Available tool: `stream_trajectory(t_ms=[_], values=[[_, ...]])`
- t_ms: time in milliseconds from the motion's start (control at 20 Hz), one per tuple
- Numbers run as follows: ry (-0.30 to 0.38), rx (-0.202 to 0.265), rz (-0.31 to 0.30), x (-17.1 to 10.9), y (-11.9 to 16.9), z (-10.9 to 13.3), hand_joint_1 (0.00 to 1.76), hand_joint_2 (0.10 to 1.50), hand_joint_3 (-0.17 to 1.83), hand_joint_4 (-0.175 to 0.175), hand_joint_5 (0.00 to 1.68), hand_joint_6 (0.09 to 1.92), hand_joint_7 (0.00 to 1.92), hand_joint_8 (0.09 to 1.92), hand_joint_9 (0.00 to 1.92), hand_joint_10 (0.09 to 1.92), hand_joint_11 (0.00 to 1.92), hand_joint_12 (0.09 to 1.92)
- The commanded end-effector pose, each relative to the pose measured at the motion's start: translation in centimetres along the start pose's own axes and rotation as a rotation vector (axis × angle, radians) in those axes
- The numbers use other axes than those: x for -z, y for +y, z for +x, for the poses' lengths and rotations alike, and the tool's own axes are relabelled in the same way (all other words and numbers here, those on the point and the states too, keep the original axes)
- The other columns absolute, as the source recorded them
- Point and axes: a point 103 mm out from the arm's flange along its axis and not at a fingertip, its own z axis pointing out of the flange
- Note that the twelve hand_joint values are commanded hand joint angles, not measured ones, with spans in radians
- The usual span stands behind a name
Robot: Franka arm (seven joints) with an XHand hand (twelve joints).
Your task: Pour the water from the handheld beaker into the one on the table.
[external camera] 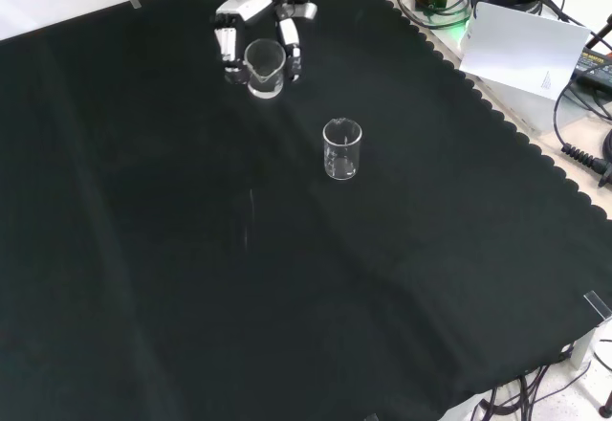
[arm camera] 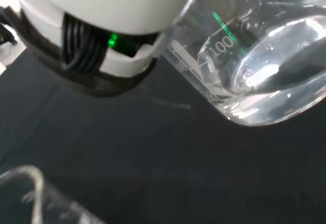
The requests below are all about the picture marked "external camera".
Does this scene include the black cable with ribbed plug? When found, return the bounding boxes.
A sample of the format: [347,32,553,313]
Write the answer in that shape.
[553,59,612,188]

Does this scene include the black tripod leg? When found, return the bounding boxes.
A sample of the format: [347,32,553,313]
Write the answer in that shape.
[585,12,612,55]

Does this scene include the clear empty glass beaker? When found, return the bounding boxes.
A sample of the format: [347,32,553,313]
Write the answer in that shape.
[321,118,363,183]

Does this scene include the black bench cloth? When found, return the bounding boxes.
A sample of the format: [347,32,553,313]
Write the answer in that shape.
[0,0,612,421]

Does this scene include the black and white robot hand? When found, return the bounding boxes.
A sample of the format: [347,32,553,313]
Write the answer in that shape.
[192,0,319,87]

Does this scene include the clear glass beaker with water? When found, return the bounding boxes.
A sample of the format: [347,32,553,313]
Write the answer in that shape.
[243,38,288,100]

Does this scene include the black cable bundle under bench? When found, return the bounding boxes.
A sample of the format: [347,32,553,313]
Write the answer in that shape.
[470,357,595,421]

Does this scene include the black power adapter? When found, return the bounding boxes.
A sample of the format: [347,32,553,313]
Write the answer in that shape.
[570,45,612,88]

